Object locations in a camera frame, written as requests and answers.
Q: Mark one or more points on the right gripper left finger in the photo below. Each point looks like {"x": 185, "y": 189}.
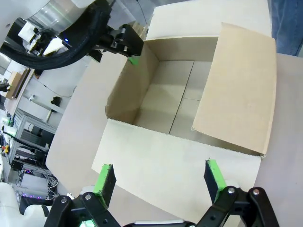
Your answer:
{"x": 106, "y": 182}

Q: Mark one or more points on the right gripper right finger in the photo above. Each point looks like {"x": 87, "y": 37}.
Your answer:
{"x": 214, "y": 179}

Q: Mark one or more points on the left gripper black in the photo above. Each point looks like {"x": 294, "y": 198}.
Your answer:
{"x": 106, "y": 45}

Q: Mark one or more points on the brown cardboard box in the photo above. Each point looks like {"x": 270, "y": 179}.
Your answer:
{"x": 165, "y": 153}

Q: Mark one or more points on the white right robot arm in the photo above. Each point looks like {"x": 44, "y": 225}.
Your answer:
{"x": 8, "y": 203}

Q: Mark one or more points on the small black clamp object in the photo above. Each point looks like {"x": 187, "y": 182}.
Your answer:
{"x": 56, "y": 101}

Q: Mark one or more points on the yellow red emergency stop button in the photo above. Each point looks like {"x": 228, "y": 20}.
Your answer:
{"x": 5, "y": 149}

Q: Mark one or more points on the flat cardboard sheets stack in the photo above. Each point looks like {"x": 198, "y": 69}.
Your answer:
{"x": 15, "y": 82}

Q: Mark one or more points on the person's blue jeans leg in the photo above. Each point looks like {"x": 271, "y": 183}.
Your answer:
{"x": 287, "y": 23}

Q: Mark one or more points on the aluminium frame equipment rack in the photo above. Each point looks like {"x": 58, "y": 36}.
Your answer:
{"x": 26, "y": 132}

